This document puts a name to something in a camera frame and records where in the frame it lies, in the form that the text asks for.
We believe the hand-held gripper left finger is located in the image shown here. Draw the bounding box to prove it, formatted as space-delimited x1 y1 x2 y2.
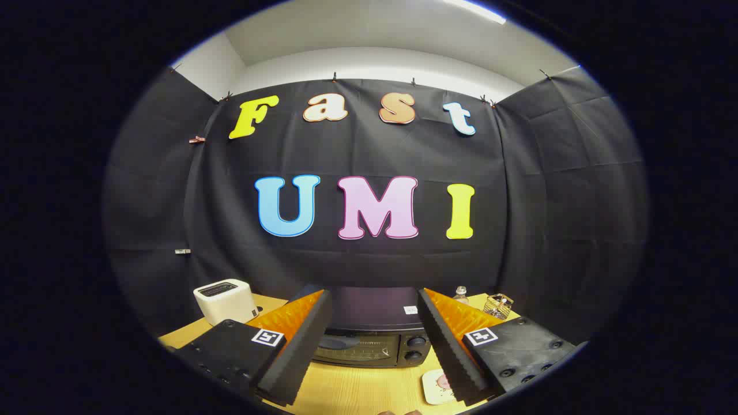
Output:
173 289 334 407

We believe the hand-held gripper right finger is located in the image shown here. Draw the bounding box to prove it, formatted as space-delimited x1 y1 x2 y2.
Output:
416 288 579 407

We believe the cream food tray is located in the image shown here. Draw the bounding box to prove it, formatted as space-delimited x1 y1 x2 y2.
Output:
422 369 462 405

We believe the black toaster oven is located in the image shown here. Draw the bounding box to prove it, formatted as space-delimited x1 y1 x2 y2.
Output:
314 286 433 368

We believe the white bread toaster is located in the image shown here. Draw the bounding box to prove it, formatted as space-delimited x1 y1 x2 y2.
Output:
193 279 260 327

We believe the wire mesh basket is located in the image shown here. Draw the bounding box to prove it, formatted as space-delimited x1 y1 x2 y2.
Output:
483 293 514 320

